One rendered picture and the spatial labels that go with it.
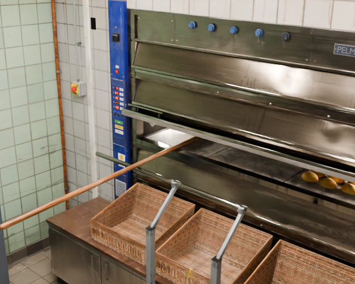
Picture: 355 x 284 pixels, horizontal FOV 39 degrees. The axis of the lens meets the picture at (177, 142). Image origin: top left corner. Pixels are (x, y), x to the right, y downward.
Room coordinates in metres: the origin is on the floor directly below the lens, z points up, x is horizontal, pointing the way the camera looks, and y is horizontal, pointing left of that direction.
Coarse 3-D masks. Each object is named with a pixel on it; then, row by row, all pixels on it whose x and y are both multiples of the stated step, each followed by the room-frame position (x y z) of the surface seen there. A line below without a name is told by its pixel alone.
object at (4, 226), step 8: (176, 144) 3.24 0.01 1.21; (184, 144) 3.29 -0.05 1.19; (160, 152) 3.09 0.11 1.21; (168, 152) 3.15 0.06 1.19; (144, 160) 2.96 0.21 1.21; (152, 160) 3.02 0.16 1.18; (128, 168) 2.83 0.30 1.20; (112, 176) 2.72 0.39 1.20; (88, 184) 2.59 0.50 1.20; (96, 184) 2.61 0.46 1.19; (72, 192) 2.48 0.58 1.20; (80, 192) 2.51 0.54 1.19; (56, 200) 2.39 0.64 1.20; (64, 200) 2.42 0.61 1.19; (40, 208) 2.30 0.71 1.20; (48, 208) 2.34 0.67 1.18; (24, 216) 2.22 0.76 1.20; (8, 224) 2.14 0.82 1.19
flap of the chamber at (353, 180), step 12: (144, 120) 3.18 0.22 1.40; (168, 120) 3.21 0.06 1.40; (192, 132) 2.91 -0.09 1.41; (216, 132) 2.99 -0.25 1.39; (228, 144) 2.73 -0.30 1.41; (264, 156) 2.57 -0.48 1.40; (276, 156) 2.53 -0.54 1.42; (300, 156) 2.60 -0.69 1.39; (312, 168) 2.38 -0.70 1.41; (348, 168) 2.44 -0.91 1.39; (348, 180) 2.25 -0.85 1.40
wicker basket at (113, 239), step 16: (128, 192) 3.31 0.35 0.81; (144, 192) 3.32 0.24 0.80; (160, 192) 3.23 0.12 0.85; (112, 208) 3.17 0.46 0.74; (128, 208) 3.31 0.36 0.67; (144, 208) 3.27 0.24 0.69; (176, 208) 3.12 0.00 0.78; (192, 208) 3.01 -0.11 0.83; (96, 224) 2.98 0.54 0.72; (128, 224) 3.21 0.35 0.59; (144, 224) 3.22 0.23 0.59; (160, 224) 3.16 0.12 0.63; (176, 224) 2.89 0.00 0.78; (96, 240) 2.99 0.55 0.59; (112, 240) 2.89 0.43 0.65; (128, 240) 2.79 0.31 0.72; (144, 240) 3.00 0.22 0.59; (160, 240) 2.77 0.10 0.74; (128, 256) 2.79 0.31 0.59; (144, 256) 2.80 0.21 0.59
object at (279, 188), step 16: (144, 144) 3.39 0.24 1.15; (160, 144) 3.32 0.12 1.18; (192, 160) 3.09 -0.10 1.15; (208, 160) 3.04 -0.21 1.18; (240, 176) 2.84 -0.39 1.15; (256, 176) 2.78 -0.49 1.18; (288, 192) 2.62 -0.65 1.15; (304, 192) 2.57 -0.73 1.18; (336, 208) 2.43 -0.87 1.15; (352, 208) 2.38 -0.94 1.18
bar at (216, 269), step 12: (108, 156) 3.10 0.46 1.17; (168, 180) 2.73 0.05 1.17; (192, 192) 2.61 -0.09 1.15; (204, 192) 2.57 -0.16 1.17; (228, 204) 2.44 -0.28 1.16; (156, 216) 2.59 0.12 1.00; (240, 216) 2.37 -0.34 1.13; (228, 240) 2.29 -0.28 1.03; (216, 264) 2.21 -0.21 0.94; (216, 276) 2.21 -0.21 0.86
